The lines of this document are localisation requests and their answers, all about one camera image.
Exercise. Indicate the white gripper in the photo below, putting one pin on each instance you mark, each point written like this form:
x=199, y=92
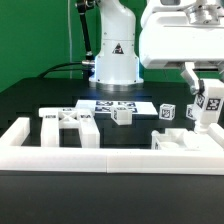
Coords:
x=167, y=38

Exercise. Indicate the white chair seat part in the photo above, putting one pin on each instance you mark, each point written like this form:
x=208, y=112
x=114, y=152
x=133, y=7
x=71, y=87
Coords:
x=180, y=139

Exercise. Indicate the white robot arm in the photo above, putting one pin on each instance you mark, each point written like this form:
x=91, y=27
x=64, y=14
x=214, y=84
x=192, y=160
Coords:
x=118, y=62

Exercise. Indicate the white chair back part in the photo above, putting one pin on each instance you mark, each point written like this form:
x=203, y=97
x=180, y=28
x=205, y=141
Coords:
x=55, y=119

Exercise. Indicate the black pole with clamp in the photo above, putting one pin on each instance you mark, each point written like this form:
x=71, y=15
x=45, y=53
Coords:
x=82, y=7

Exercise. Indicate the white U-shaped frame fence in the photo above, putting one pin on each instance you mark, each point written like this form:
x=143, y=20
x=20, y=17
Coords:
x=15, y=156

